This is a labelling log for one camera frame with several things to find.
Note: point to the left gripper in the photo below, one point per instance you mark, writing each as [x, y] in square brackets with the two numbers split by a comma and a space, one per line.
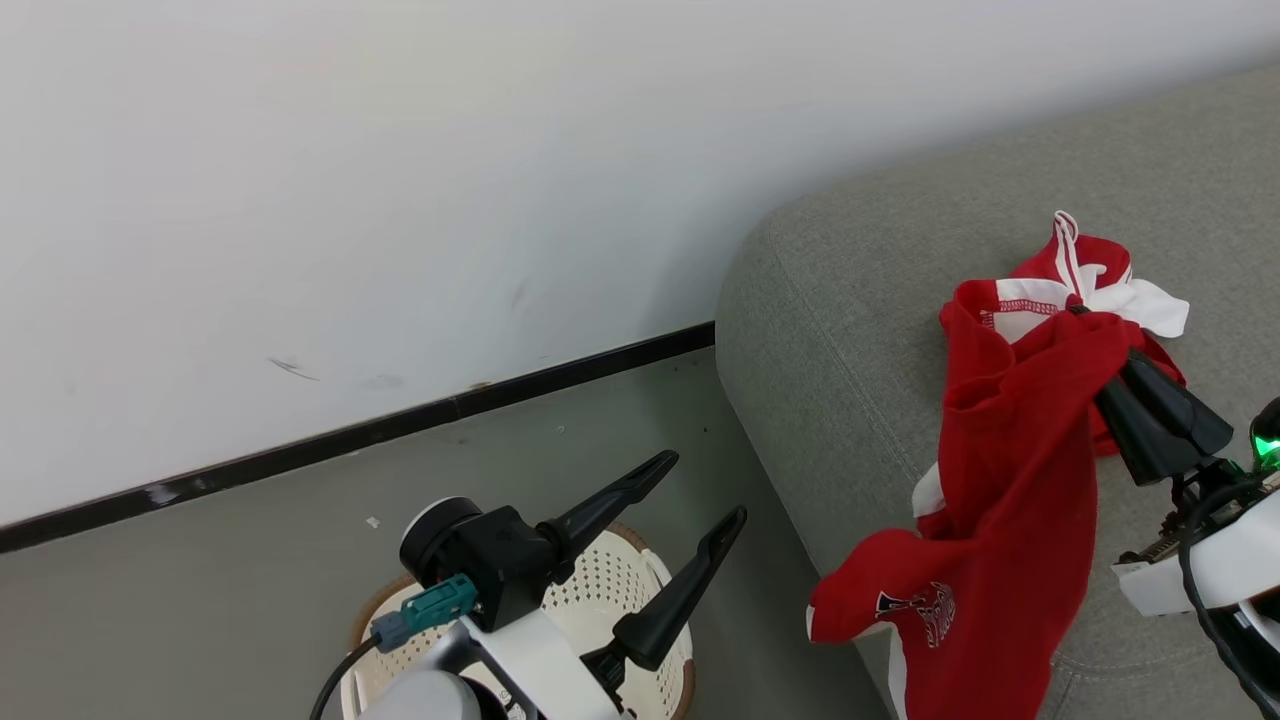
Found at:
[505, 560]

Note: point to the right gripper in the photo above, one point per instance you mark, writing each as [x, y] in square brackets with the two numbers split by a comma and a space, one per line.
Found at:
[1245, 560]

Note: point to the red and white jersey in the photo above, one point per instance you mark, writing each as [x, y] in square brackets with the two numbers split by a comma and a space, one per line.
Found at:
[1010, 500]

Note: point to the white perforated laundry basket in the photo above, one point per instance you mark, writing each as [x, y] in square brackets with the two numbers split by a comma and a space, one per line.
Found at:
[610, 590]

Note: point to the grey fabric sofa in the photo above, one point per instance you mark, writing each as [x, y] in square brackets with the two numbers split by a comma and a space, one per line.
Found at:
[850, 350]

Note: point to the black wall baseboard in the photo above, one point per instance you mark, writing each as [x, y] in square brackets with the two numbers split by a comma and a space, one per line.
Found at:
[400, 423]

